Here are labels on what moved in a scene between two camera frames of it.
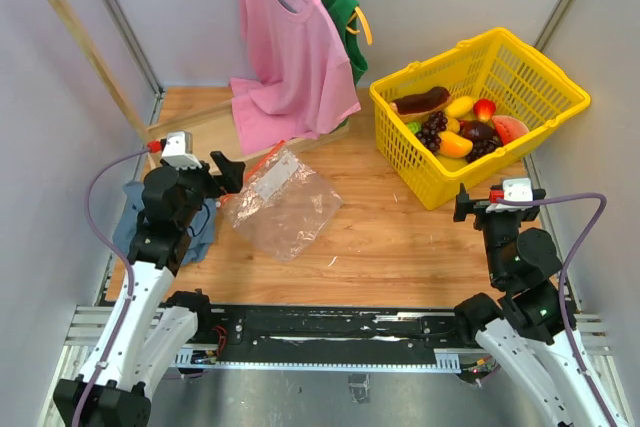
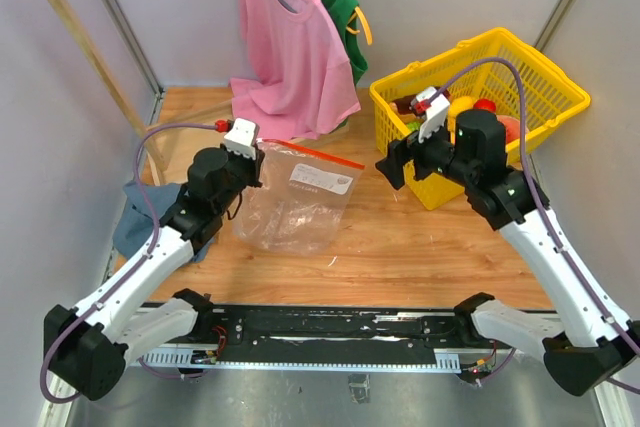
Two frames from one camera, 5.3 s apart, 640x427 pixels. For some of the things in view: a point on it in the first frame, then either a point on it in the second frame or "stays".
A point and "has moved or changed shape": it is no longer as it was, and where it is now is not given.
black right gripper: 464,204 → 400,151
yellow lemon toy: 459,107 stays
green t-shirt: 339,5 stays
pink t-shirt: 303,86 stays
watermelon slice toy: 508,128 stays
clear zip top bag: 282,205 has moved or changed shape
